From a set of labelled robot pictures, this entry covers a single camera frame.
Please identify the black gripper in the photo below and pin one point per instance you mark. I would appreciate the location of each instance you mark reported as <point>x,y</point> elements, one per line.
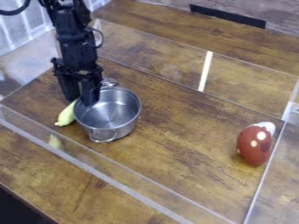
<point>85,71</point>

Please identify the green handled metal spoon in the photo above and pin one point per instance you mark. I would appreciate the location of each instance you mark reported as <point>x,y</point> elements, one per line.
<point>65,116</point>

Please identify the stainless steel pot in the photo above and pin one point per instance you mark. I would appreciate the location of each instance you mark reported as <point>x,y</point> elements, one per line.
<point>111,118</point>

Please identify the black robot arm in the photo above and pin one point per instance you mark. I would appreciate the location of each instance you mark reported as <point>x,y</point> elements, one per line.
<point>75,35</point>

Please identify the clear acrylic front barrier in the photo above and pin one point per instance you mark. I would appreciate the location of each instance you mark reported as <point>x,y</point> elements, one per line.
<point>153,194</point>

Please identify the clear acrylic barrier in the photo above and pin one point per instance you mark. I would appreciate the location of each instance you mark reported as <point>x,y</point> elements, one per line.
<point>153,194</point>
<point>275,204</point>

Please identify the black bar on table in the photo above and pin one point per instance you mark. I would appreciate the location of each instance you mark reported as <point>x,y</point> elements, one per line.
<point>228,16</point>

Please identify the red spotted mushroom toy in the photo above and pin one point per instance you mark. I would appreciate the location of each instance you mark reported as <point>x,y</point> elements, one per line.
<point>254,142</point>

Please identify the clear acrylic right barrier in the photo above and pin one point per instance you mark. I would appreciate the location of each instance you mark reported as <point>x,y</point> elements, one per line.
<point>275,204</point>

